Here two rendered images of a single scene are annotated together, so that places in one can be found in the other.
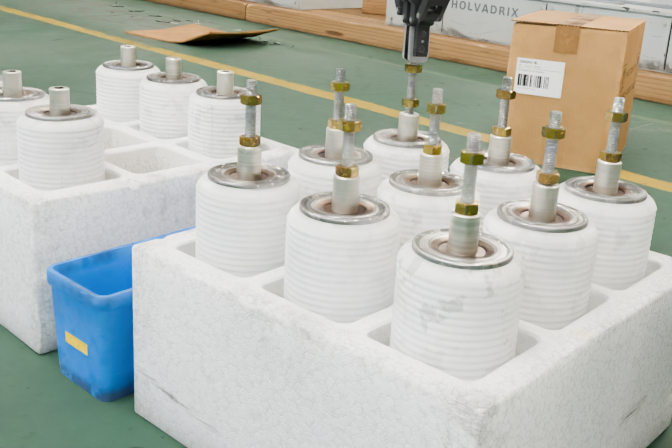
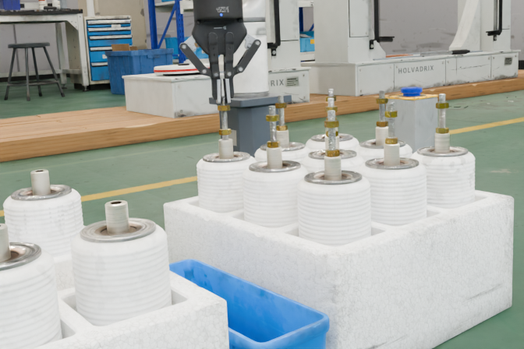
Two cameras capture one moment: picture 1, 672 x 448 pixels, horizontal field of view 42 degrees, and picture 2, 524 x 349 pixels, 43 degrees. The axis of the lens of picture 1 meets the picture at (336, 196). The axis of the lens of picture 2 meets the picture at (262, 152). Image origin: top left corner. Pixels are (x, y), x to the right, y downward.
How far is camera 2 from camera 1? 117 cm
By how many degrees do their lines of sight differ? 78
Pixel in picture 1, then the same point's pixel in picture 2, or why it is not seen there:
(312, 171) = (301, 174)
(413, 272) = (465, 162)
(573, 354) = not seen: hidden behind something
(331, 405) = (465, 249)
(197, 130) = (61, 232)
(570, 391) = not seen: hidden behind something
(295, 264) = (414, 198)
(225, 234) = (367, 211)
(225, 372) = (410, 287)
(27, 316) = not seen: outside the picture
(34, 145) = (159, 261)
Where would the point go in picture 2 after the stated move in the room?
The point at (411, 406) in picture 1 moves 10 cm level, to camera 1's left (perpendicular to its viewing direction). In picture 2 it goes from (494, 216) to (508, 236)
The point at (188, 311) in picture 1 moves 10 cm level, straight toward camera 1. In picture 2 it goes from (384, 269) to (464, 266)
